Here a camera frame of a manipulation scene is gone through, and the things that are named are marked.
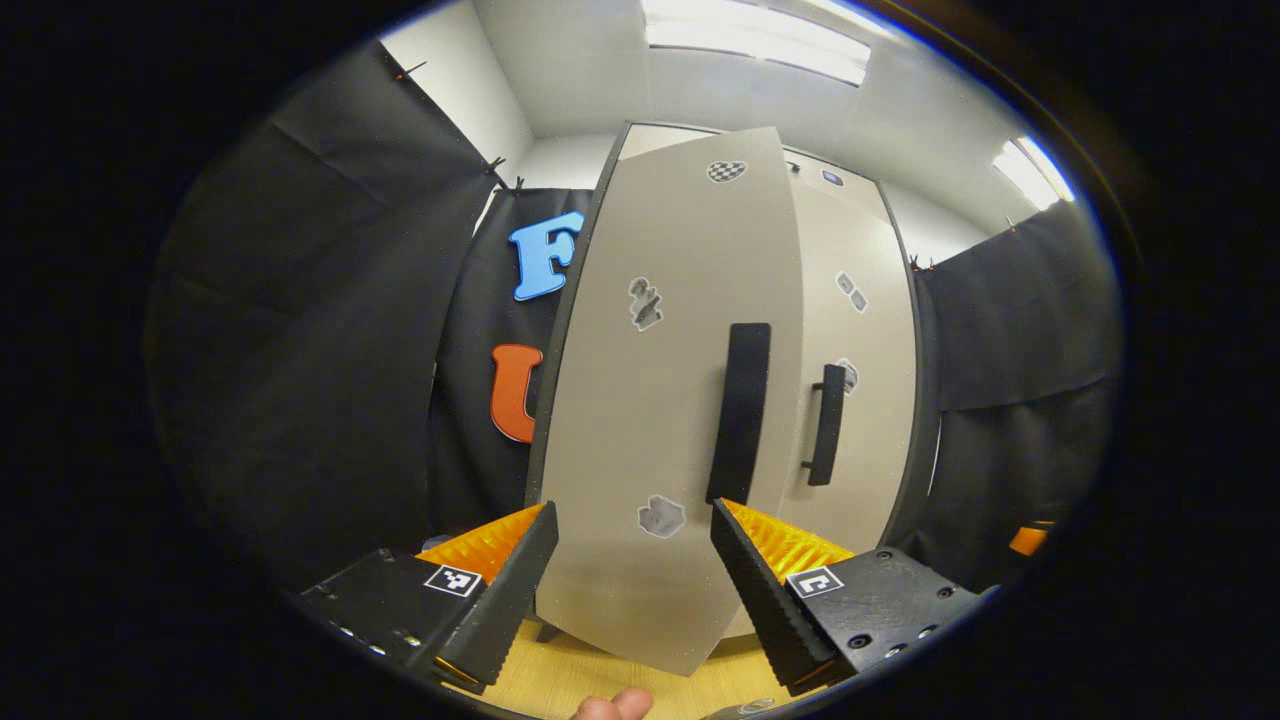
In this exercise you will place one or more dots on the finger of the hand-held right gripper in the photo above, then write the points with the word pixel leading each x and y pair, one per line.
pixel 1030 541

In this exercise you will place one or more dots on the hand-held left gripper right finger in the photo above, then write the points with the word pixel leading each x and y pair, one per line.
pixel 765 600

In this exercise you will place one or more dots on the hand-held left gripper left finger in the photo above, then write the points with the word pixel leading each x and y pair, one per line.
pixel 510 600

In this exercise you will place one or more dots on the white cabinet door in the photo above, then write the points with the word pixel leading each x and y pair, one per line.
pixel 880 400
pixel 640 420

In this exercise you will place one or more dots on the white and grey cabinet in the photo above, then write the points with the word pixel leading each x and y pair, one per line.
pixel 926 380

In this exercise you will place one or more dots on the rectangular ceiling light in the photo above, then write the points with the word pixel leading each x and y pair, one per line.
pixel 1030 172

